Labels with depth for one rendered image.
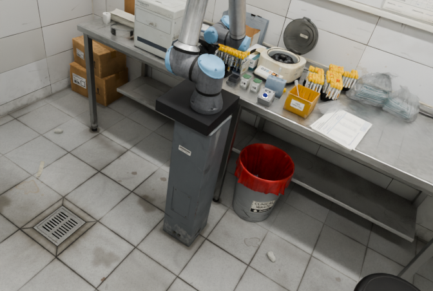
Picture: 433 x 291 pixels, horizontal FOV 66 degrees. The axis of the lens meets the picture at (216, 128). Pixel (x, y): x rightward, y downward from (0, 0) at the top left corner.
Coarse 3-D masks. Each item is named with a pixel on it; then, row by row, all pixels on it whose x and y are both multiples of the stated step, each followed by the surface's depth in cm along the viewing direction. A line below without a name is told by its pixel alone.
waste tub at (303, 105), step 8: (296, 88) 180; (304, 88) 177; (288, 96) 170; (296, 96) 167; (304, 96) 179; (312, 96) 177; (288, 104) 172; (296, 104) 169; (304, 104) 167; (312, 104) 167; (296, 112) 171; (304, 112) 169
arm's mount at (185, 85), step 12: (180, 84) 164; (192, 84) 165; (168, 96) 155; (180, 96) 156; (228, 96) 162; (156, 108) 155; (168, 108) 150; (180, 108) 149; (228, 108) 155; (180, 120) 150; (192, 120) 146; (204, 120) 145; (216, 120) 149; (204, 132) 146
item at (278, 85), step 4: (268, 76) 179; (272, 76) 180; (268, 80) 179; (272, 80) 178; (276, 80) 177; (280, 80) 178; (284, 80) 178; (268, 84) 181; (272, 84) 180; (276, 84) 179; (280, 84) 178; (284, 84) 177; (268, 88) 182; (272, 88) 181; (276, 88) 180; (280, 88) 179; (276, 92) 181; (280, 92) 180; (276, 96) 182; (280, 96) 181
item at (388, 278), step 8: (360, 280) 130; (368, 280) 129; (376, 280) 129; (384, 280) 130; (392, 280) 130; (400, 280) 131; (360, 288) 126; (368, 288) 126; (376, 288) 127; (384, 288) 127; (392, 288) 128; (400, 288) 128; (408, 288) 129; (416, 288) 130
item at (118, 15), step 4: (116, 8) 236; (112, 12) 231; (116, 12) 233; (120, 12) 233; (124, 12) 233; (112, 16) 229; (116, 16) 226; (120, 16) 227; (124, 16) 230; (128, 16) 230; (132, 16) 230; (116, 20) 228; (120, 20) 226; (124, 20) 224; (128, 20) 223; (132, 20) 226; (124, 24) 226; (128, 24) 224; (132, 24) 223
